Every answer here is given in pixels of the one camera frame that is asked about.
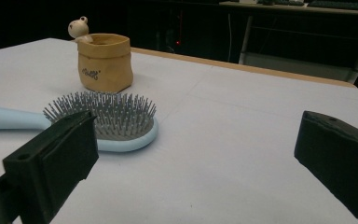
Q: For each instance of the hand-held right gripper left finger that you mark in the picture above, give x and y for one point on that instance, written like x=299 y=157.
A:
x=59 y=155

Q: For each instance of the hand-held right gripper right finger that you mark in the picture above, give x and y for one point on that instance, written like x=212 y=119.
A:
x=338 y=155

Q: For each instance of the light blue hairbrush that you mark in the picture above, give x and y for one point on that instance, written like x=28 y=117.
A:
x=0 y=117

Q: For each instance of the tan pot with animal figure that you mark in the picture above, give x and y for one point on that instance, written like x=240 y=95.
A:
x=105 y=68

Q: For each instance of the white metal stand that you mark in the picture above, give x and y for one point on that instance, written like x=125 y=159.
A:
x=292 y=67

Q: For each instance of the white table cover sheet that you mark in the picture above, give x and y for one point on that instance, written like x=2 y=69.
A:
x=214 y=140

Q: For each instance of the black keyboard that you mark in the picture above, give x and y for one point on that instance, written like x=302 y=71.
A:
x=279 y=2
x=338 y=5

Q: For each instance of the dark computer tower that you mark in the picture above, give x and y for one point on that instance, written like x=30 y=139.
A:
x=175 y=40

